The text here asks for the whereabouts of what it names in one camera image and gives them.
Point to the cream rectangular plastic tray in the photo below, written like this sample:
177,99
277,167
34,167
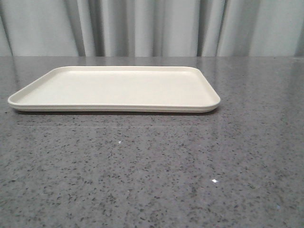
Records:
118,89

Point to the grey pleated curtain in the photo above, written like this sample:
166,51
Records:
152,28

